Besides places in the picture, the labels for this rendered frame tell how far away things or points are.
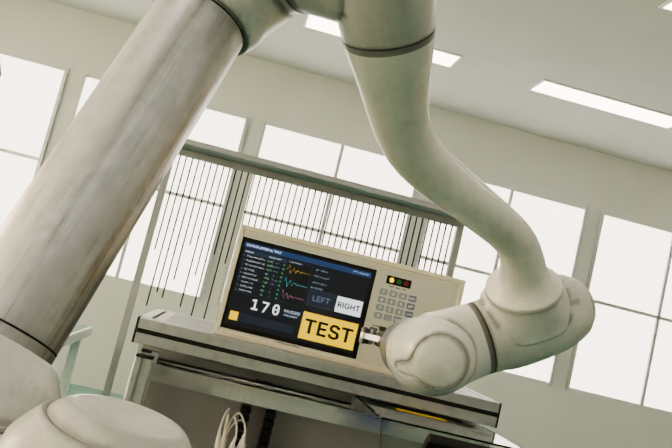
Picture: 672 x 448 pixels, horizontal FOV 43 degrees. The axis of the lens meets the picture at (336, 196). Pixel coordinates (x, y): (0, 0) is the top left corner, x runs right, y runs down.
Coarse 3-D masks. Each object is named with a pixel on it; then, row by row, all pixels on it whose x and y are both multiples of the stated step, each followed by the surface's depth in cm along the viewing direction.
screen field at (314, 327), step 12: (312, 324) 155; (324, 324) 155; (336, 324) 155; (348, 324) 156; (300, 336) 154; (312, 336) 155; (324, 336) 155; (336, 336) 155; (348, 336) 156; (348, 348) 155
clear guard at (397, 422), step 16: (368, 400) 152; (384, 416) 134; (400, 416) 139; (416, 416) 145; (384, 432) 130; (400, 432) 131; (416, 432) 132; (432, 432) 132; (448, 432) 133; (464, 432) 139; (480, 432) 145
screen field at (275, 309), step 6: (252, 300) 154; (258, 300) 154; (252, 306) 154; (258, 306) 154; (264, 306) 154; (270, 306) 154; (276, 306) 154; (258, 312) 154; (264, 312) 154; (270, 312) 154; (276, 312) 154
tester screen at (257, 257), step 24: (240, 264) 154; (264, 264) 155; (288, 264) 155; (312, 264) 156; (336, 264) 157; (240, 288) 154; (264, 288) 154; (288, 288) 155; (312, 288) 156; (336, 288) 156; (360, 288) 157; (288, 312) 155; (312, 312) 155; (336, 312) 156; (288, 336) 154
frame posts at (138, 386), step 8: (144, 352) 156; (136, 360) 146; (144, 360) 147; (152, 360) 147; (136, 368) 146; (144, 368) 146; (136, 376) 146; (144, 376) 146; (128, 384) 145; (136, 384) 146; (144, 384) 146; (128, 392) 145; (136, 392) 146; (144, 392) 148; (128, 400) 145; (136, 400) 145; (144, 400) 155
